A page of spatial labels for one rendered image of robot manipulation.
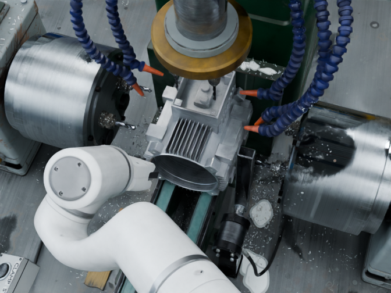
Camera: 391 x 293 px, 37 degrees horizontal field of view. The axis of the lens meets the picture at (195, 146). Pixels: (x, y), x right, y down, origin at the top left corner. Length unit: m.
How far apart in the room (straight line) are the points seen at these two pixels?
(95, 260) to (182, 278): 0.17
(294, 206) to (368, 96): 0.56
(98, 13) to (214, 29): 0.86
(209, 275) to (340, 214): 0.56
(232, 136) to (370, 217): 0.32
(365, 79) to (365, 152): 0.56
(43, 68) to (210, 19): 0.44
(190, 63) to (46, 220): 0.36
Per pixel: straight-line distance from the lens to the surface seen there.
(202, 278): 0.65
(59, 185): 0.81
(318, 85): 0.94
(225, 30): 1.02
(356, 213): 1.16
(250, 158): 1.01
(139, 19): 1.78
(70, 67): 1.25
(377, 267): 1.35
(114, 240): 0.73
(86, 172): 0.80
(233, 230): 1.18
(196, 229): 1.31
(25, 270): 1.19
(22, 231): 1.51
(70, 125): 1.24
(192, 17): 0.96
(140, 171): 0.96
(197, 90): 1.24
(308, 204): 1.17
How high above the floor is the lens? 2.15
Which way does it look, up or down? 62 degrees down
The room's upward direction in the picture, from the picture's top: 4 degrees counter-clockwise
